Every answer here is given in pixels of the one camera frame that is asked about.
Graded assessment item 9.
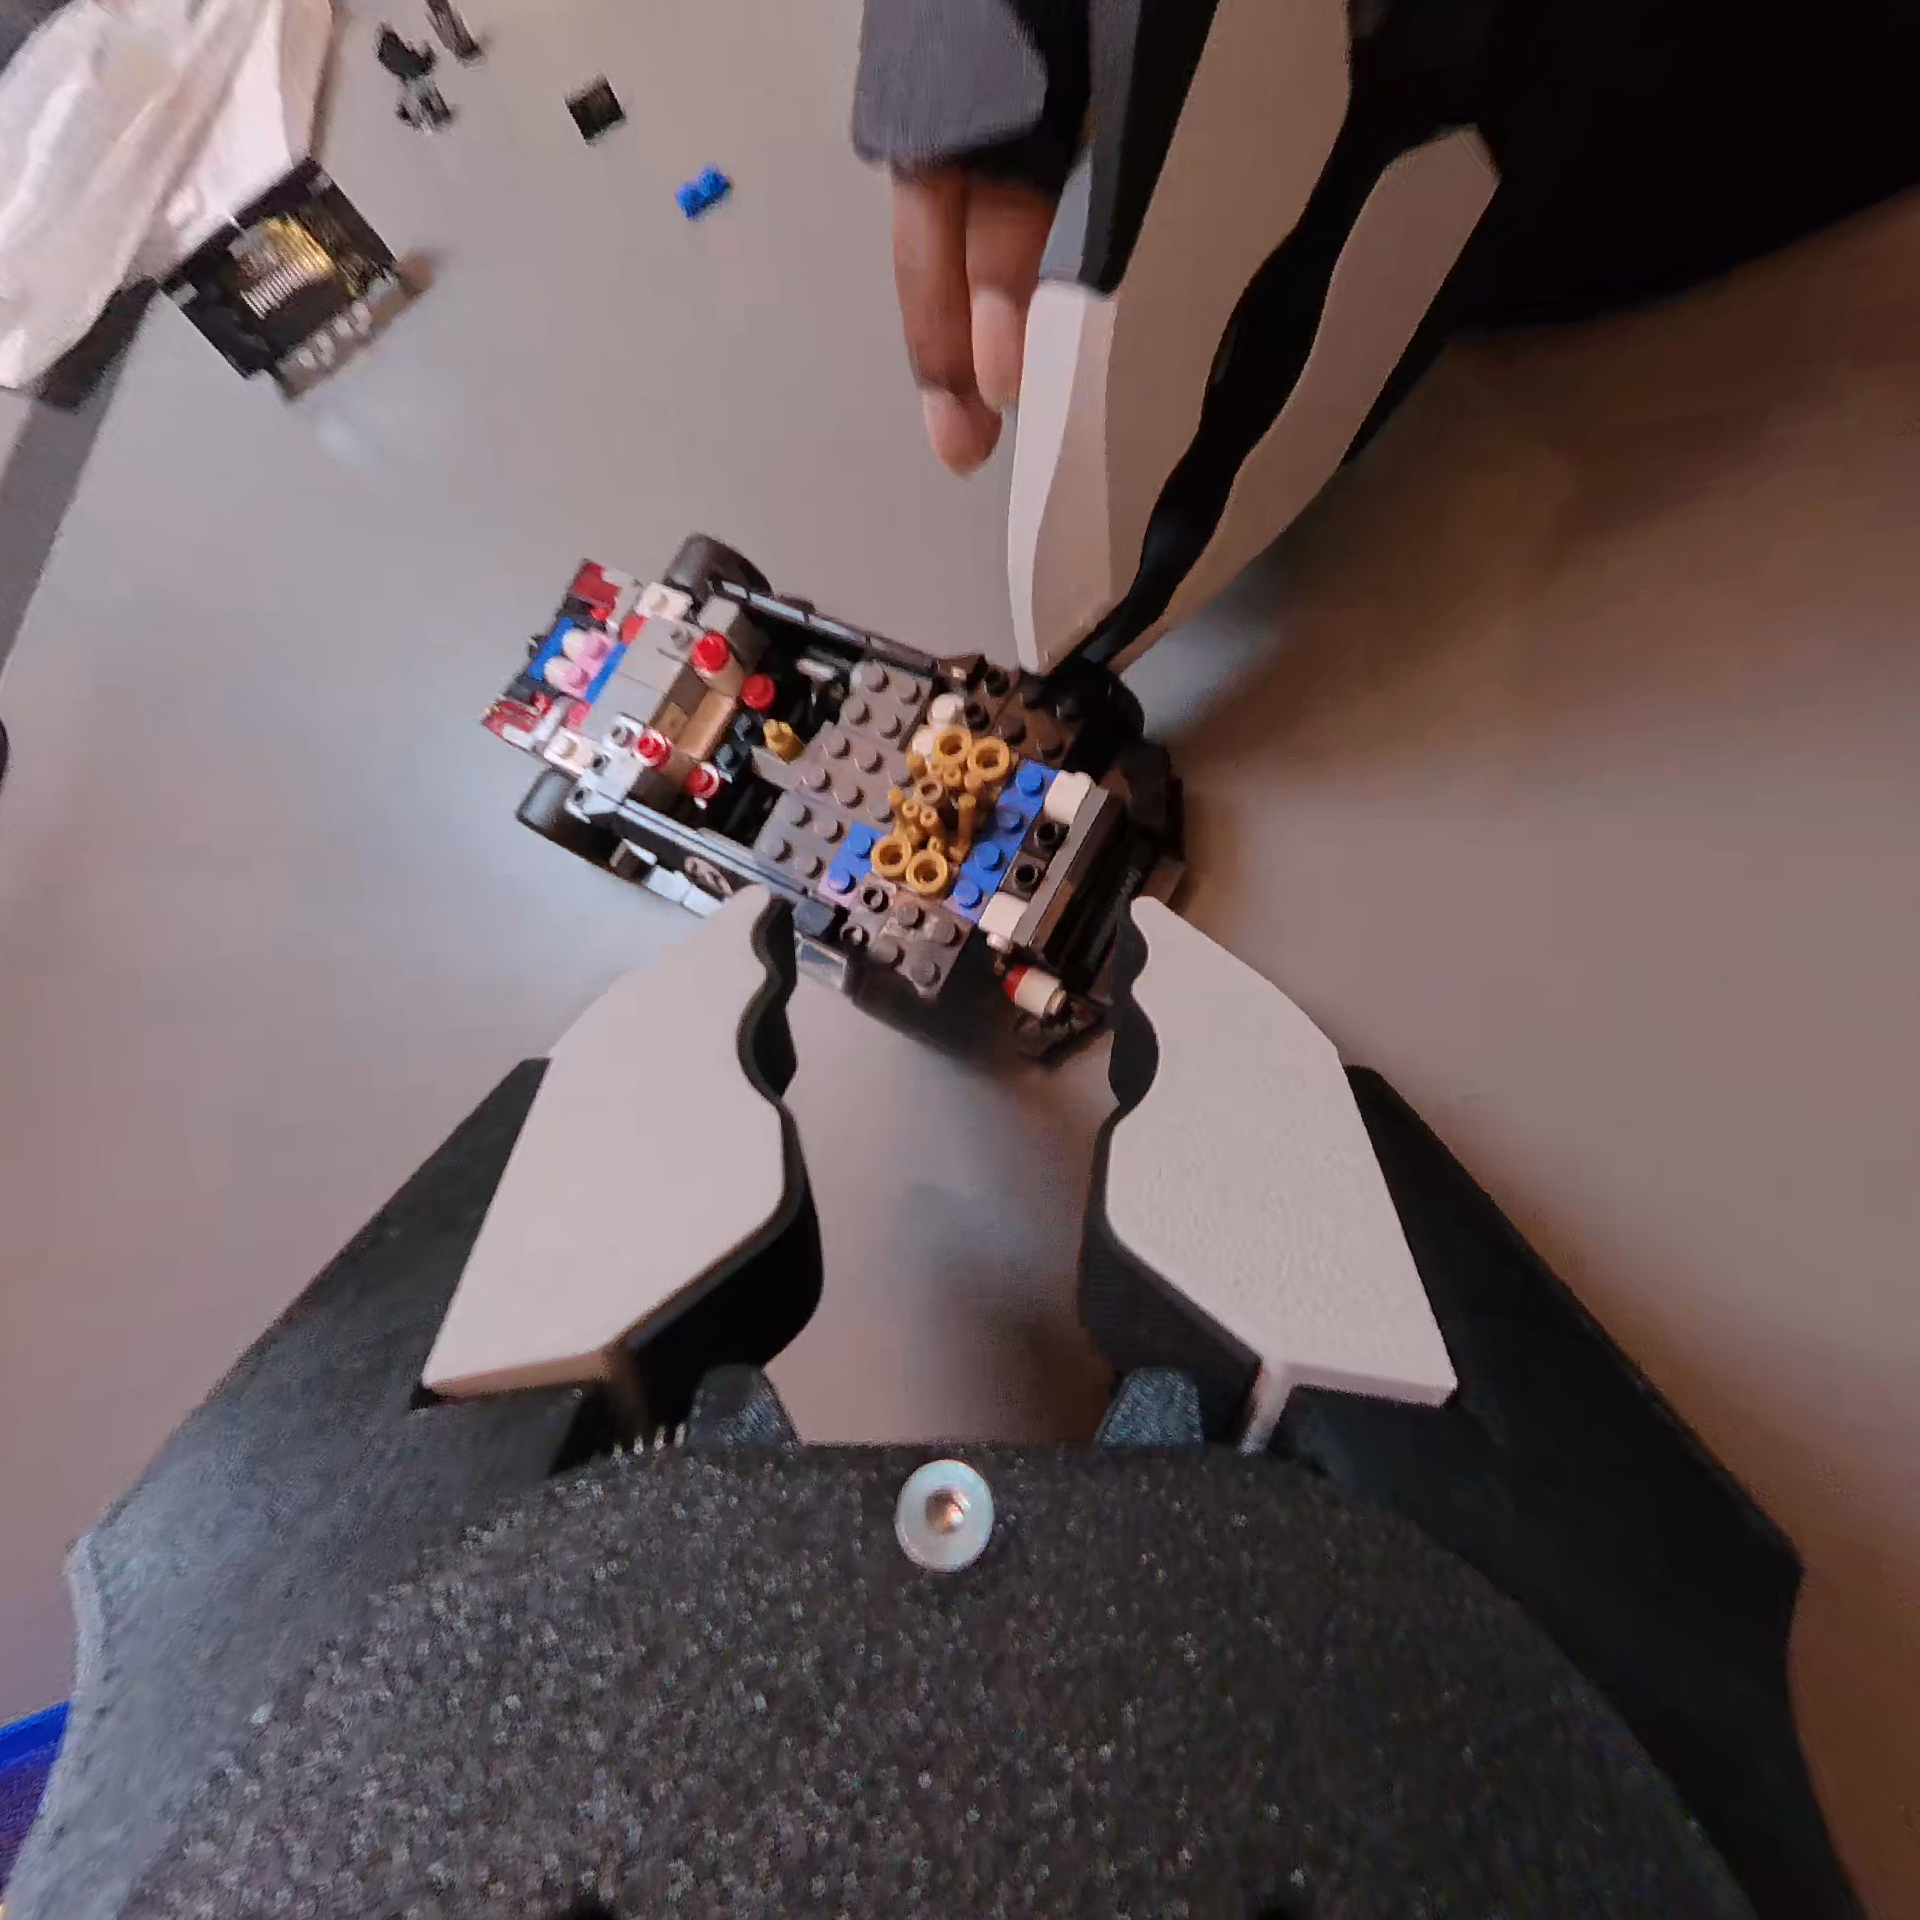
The black lego car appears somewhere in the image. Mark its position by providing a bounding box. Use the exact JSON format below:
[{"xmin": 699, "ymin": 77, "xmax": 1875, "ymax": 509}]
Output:
[{"xmin": 481, "ymin": 533, "xmax": 1187, "ymax": 1070}]

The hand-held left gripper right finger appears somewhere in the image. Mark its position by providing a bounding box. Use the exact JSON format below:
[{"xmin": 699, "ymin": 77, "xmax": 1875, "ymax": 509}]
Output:
[{"xmin": 1080, "ymin": 896, "xmax": 1464, "ymax": 1444}]

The blue plastic bin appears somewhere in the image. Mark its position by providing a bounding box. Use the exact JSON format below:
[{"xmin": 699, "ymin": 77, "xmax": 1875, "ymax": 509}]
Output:
[{"xmin": 0, "ymin": 1703, "xmax": 69, "ymax": 1863}]

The white paper bag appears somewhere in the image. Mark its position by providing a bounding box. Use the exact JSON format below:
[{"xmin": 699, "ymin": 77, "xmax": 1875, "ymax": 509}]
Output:
[{"xmin": 0, "ymin": 0, "xmax": 338, "ymax": 392}]

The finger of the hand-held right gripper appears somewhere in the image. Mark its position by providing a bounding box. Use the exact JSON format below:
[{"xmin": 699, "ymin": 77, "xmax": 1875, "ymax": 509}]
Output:
[
  {"xmin": 1088, "ymin": 88, "xmax": 1504, "ymax": 677},
  {"xmin": 1005, "ymin": 0, "xmax": 1355, "ymax": 677}
]

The person's right hand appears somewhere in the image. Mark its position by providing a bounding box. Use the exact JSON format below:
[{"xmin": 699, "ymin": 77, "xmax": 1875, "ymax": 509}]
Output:
[{"xmin": 888, "ymin": 151, "xmax": 1073, "ymax": 477}]

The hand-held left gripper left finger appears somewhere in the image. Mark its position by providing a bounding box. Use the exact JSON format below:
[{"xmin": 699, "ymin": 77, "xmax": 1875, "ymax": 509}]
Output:
[{"xmin": 420, "ymin": 884, "xmax": 827, "ymax": 1442}]

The black printed lego panel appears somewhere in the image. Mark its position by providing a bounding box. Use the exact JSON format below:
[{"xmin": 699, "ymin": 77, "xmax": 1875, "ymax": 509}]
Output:
[{"xmin": 163, "ymin": 158, "xmax": 436, "ymax": 400}]

